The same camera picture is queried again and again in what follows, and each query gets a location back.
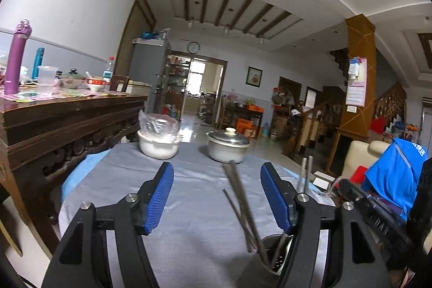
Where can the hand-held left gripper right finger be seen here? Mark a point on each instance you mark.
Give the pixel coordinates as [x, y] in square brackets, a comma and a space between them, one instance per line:
[276, 198]

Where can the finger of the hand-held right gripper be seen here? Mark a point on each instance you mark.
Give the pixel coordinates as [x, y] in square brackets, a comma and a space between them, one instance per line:
[352, 192]

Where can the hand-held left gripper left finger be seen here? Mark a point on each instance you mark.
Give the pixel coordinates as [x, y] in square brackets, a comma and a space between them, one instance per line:
[158, 198]

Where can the pile of dark chopsticks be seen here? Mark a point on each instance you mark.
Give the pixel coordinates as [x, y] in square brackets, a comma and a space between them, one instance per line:
[240, 193]

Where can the metal utensil holder cup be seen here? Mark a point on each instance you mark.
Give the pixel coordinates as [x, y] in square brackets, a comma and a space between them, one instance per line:
[279, 263]

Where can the white step stool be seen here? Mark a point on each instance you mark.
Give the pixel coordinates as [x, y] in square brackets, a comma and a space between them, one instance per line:
[322, 177]

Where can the cream sofa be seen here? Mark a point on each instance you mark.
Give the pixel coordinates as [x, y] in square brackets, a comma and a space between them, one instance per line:
[354, 153]

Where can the blue jacket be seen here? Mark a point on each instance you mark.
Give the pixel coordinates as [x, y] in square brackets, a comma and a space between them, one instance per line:
[391, 173]

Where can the grey tablecloth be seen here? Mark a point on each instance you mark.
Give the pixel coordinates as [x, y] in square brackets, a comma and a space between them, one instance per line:
[195, 224]

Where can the aluminium pot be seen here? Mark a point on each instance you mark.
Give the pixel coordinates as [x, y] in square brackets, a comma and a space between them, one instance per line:
[226, 153]

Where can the blue water jug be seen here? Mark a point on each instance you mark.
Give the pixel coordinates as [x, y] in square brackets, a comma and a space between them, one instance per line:
[265, 130]

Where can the clear plastic bag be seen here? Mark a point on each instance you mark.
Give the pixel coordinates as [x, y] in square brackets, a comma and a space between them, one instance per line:
[158, 122]

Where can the wooden stair railing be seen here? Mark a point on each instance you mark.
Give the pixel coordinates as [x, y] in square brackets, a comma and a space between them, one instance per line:
[314, 126]

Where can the aluminium pot lid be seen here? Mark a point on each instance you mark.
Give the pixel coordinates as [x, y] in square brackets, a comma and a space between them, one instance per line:
[228, 137]

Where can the orange cardboard box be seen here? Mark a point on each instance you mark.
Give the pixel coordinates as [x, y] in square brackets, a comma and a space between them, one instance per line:
[244, 126]

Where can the light blue table cover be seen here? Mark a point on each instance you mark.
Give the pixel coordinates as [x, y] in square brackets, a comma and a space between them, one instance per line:
[79, 173]

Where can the dark wooden side table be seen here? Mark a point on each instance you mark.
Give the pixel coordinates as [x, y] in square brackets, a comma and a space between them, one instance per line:
[243, 109]

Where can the carved dark wooden sideboard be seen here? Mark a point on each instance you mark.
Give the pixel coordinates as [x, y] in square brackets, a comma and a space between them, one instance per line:
[50, 132]

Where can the grey refrigerator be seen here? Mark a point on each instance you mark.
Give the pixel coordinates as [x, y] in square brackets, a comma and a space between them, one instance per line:
[148, 72]

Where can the red and white bowl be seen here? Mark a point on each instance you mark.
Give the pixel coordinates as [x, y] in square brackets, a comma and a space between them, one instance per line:
[95, 85]

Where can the red capped plastic bottle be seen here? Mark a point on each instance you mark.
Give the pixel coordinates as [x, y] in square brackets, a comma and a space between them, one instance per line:
[108, 70]

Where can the bowl with glass lid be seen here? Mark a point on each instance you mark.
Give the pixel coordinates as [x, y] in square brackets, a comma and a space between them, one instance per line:
[73, 81]

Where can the orange wooden pillar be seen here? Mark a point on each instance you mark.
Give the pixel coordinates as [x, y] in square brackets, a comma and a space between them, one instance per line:
[357, 38]

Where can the pendant ceiling lamp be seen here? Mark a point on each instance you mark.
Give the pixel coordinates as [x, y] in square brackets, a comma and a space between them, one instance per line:
[226, 30]
[261, 38]

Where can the clear plastic cup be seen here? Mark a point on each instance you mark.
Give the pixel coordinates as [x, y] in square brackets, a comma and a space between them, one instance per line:
[46, 82]

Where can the teal bottle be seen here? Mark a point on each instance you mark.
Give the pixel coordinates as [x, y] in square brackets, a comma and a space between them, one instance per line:
[38, 62]

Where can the purple thermos bottle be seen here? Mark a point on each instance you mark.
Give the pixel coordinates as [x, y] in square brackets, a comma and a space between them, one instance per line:
[16, 62]

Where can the pink wall calendar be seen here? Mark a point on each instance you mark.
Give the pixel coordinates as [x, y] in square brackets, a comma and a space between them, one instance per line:
[356, 89]

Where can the framed wall picture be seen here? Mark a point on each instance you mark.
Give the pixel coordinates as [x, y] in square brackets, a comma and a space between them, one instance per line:
[254, 76]

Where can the round wall clock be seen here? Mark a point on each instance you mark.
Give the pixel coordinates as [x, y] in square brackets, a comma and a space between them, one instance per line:
[193, 47]

